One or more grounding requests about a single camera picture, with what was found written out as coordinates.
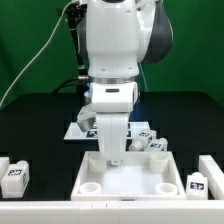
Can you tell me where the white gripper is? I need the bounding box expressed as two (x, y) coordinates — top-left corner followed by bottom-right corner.
(91, 82), (138, 164)

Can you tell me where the white square tabletop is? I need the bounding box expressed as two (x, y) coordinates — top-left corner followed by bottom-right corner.
(71, 151), (186, 201)

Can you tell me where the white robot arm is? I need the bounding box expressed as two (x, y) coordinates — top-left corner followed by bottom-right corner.
(78, 0), (173, 165)

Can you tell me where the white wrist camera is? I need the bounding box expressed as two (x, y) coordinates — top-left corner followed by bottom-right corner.
(77, 104), (96, 132)

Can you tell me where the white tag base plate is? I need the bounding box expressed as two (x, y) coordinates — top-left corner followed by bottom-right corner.
(63, 121), (152, 142)

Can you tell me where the white cable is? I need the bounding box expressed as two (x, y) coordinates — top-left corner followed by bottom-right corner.
(0, 0), (81, 108)

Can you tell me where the white right rail block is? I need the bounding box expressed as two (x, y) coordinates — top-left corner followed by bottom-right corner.
(198, 155), (224, 200)

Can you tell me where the white rail block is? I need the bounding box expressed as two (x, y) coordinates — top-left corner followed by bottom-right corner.
(198, 155), (224, 200)
(0, 157), (10, 185)

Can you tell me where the white left rail block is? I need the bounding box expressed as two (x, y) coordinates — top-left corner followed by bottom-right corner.
(0, 157), (10, 185)

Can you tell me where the white front rail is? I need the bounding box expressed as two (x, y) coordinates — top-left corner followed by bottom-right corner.
(0, 200), (224, 224)

